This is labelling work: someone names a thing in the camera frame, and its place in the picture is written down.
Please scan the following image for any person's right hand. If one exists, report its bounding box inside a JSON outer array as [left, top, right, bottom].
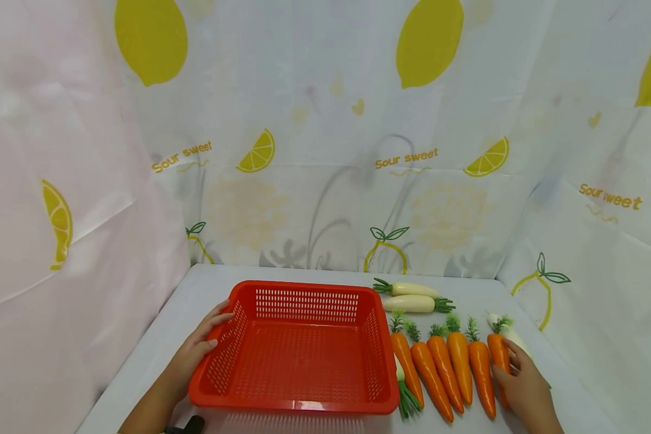
[[492, 339, 555, 418]]

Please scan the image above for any black wrist band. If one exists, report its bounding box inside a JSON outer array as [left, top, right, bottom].
[[164, 415, 206, 434]]

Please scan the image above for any person's right forearm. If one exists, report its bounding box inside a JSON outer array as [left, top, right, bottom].
[[523, 405, 565, 434]]

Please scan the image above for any person's left hand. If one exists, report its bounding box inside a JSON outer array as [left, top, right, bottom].
[[163, 300, 235, 401]]

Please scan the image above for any person's left forearm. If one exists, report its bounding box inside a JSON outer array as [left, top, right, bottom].
[[118, 369, 183, 434]]

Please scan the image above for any red plastic basket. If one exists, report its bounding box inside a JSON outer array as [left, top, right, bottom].
[[188, 280, 401, 417]]

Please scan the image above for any orange carrot with green top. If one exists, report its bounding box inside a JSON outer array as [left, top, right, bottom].
[[428, 324, 465, 415], [445, 313, 473, 406], [389, 310, 426, 410], [404, 320, 455, 423], [487, 315, 515, 412], [465, 316, 497, 421]]

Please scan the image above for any white radish with green leaves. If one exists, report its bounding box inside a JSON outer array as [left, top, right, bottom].
[[373, 277, 440, 300], [394, 353, 423, 421], [382, 294, 457, 314], [486, 311, 553, 389]]

